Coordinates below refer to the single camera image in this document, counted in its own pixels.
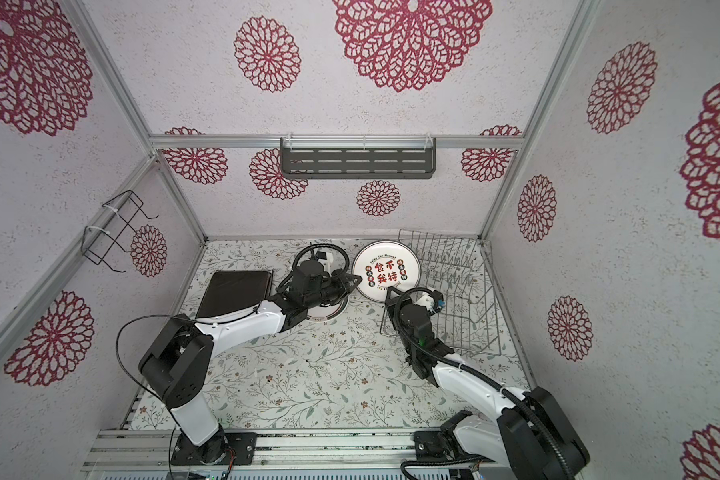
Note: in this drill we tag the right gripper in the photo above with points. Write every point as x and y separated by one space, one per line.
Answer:
390 304

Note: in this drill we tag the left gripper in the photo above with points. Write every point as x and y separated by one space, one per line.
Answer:
342 279

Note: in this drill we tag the round plate red rim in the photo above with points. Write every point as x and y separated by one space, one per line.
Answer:
323 314

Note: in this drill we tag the white round plate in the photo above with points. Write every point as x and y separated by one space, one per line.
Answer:
386 264

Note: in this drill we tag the black square plate yellow rim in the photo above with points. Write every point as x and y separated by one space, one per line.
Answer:
231 291

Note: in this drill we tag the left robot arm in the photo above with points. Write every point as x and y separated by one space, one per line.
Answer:
175 366

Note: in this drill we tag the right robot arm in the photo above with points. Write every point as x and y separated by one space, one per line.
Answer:
525 431

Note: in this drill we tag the wire dish rack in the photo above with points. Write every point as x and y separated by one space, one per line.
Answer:
455 266

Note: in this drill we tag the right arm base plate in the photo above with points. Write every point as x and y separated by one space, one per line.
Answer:
436 446

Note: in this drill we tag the grey wall shelf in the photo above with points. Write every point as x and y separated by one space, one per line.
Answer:
362 160

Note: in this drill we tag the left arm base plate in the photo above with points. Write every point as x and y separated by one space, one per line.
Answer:
235 449

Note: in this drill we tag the black wire wall basket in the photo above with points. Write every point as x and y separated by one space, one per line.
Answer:
98 240

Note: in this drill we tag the aluminium mounting rail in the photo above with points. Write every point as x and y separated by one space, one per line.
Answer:
366 448

